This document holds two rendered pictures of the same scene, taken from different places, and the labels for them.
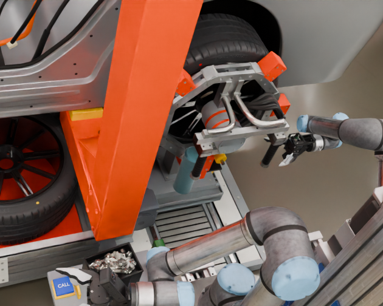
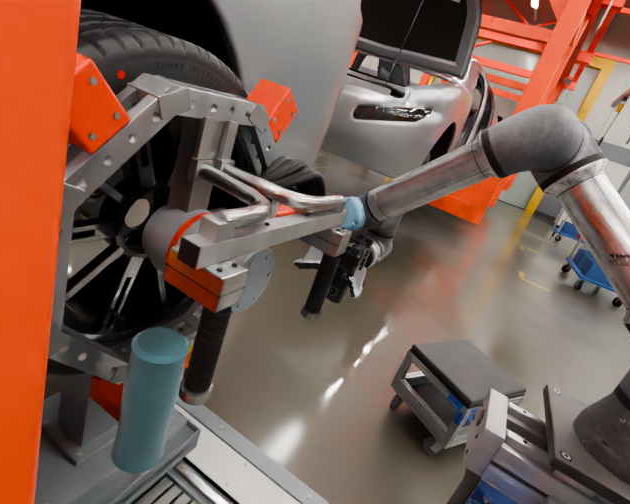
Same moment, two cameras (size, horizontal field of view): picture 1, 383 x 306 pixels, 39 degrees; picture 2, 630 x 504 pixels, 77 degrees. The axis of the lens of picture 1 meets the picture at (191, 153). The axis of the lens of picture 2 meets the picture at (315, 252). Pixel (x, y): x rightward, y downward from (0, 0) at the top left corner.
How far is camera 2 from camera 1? 170 cm
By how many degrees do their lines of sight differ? 38
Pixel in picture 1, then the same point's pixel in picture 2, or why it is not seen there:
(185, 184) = (152, 438)
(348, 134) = (523, 140)
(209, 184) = (173, 425)
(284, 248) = not seen: outside the picture
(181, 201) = (128, 489)
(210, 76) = (163, 85)
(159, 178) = (60, 464)
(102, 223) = not seen: outside the picture
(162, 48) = not seen: outside the picture
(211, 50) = (144, 36)
